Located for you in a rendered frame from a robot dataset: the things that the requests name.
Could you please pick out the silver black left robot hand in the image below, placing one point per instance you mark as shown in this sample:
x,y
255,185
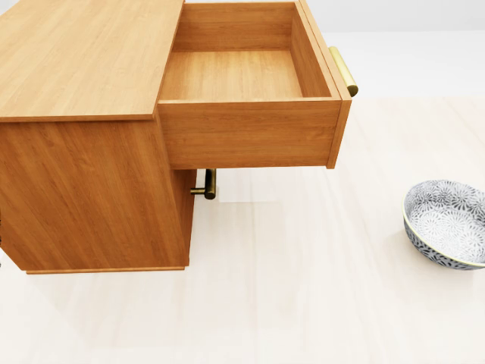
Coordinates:
x,y
0,239

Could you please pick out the wooden cabinet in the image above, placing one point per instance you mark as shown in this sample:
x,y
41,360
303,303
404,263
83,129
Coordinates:
x,y
83,113

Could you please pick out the open wooden drawer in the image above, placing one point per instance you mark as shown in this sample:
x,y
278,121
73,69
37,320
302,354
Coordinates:
x,y
242,95

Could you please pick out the patterned grey white bowl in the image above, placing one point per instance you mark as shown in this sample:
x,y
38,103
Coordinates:
x,y
447,223

